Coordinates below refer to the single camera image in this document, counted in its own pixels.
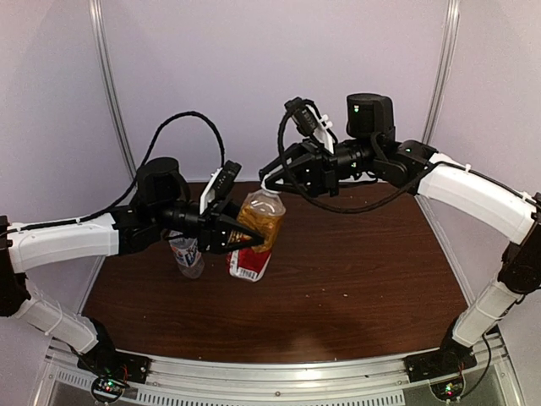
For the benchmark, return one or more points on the amber tea bottle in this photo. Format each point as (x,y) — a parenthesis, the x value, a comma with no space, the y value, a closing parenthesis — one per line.
(261,212)

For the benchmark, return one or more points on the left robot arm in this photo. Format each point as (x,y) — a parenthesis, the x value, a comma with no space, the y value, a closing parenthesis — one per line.
(161,203)

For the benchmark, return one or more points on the clear water bottle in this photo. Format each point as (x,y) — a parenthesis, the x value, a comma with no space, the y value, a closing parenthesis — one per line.
(190,261)

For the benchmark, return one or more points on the white tea bottle cap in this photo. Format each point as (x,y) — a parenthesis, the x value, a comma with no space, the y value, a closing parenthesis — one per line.
(266,186)

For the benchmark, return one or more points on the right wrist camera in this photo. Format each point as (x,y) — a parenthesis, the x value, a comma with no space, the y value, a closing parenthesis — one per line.
(311,123)

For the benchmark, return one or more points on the front aluminium rail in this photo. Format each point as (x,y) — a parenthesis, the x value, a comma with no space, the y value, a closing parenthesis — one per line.
(372,381)

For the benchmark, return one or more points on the left aluminium frame post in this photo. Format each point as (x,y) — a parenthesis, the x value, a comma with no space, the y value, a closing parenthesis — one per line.
(105,65)

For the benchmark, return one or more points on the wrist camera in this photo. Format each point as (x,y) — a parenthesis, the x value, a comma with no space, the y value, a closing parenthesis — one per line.
(219,186)
(311,123)

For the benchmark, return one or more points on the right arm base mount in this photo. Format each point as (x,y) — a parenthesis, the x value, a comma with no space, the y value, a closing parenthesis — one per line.
(448,359)

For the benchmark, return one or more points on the right aluminium frame post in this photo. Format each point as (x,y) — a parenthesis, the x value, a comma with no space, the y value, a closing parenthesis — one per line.
(447,51)

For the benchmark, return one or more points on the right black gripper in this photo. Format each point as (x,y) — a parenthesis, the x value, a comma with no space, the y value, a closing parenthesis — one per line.
(319,170)

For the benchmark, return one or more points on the left circuit board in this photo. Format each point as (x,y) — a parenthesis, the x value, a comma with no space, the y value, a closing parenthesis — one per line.
(107,390)

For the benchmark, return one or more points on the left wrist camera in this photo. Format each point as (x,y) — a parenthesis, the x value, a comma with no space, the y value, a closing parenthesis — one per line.
(219,186)

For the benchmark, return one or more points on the aluminium frame post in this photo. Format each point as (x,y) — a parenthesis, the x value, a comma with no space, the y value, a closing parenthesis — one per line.
(105,65)
(447,51)

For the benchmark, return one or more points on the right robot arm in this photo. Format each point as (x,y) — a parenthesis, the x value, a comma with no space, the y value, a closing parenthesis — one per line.
(411,167)

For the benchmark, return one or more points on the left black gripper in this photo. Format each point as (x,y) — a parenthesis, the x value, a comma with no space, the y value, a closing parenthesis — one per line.
(212,230)

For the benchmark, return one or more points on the right circuit board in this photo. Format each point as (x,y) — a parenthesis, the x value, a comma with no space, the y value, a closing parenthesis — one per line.
(447,390)

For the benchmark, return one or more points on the circuit board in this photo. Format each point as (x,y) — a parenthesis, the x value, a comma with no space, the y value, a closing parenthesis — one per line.
(447,390)
(107,390)

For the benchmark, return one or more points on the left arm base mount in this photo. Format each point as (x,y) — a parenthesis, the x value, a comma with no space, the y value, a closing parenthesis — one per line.
(114,363)

